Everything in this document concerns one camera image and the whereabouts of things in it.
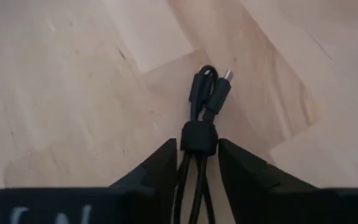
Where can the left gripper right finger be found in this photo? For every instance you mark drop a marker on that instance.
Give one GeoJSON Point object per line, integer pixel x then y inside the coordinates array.
{"type": "Point", "coordinates": [247, 177]}

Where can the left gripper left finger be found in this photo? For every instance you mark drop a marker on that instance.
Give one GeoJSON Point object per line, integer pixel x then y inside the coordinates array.
{"type": "Point", "coordinates": [160, 174]}

